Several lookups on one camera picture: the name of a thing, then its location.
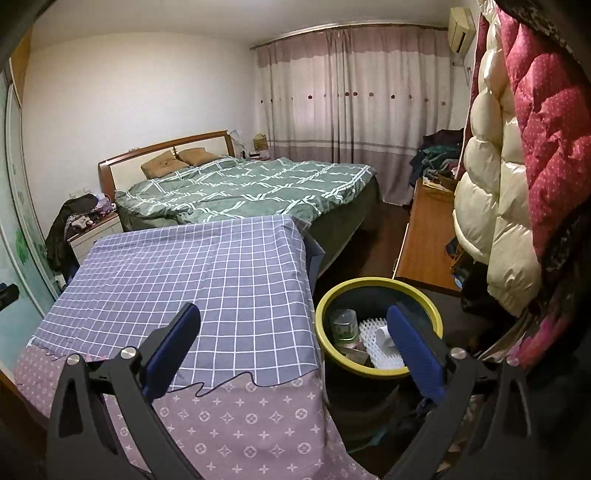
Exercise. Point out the pile of mixed clothes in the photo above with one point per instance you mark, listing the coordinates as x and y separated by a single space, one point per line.
436 157

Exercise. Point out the grid and patterned tablecloth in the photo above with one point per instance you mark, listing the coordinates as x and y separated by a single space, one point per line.
231 295

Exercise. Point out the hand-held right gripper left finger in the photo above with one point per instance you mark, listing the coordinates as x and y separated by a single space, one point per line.
178 337

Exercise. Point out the white paper noodle bowl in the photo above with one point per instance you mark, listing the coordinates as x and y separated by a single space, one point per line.
344 330

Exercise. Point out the white nightstand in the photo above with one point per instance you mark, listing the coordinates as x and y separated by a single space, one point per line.
92 237

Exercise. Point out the wall air conditioner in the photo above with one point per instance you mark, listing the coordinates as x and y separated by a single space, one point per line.
461 30

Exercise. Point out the tissue box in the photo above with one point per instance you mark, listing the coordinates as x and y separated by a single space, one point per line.
261 141

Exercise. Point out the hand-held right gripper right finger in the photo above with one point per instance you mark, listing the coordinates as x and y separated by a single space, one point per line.
408 341

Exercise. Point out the brown pillow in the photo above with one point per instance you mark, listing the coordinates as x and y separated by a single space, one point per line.
199 157
164 167

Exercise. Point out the yellow rimmed dark trash bin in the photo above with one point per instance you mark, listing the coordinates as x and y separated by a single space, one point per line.
325 350

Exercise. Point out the red dotted quilted jacket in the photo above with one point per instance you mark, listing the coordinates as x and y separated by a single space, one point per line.
554 138

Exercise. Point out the blue under cloth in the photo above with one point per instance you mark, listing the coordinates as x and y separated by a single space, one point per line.
316 258

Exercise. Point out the pale sliding door wardrobe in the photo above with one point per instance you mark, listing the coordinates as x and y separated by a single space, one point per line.
21 207

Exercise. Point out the cream puffer jacket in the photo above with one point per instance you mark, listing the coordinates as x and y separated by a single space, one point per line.
494 198

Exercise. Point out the dark clothes heap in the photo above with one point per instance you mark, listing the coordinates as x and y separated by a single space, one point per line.
62 226

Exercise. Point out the green patterned duvet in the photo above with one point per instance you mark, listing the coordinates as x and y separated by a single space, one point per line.
258 184

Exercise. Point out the wooden desk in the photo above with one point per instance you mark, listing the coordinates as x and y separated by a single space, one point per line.
427 240

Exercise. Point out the white paper cup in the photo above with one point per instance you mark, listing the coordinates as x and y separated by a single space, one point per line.
382 337

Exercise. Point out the pink and white curtain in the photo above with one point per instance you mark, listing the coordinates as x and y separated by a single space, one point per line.
355 106

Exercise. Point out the wooden bed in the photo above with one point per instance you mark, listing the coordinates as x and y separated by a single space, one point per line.
351 217

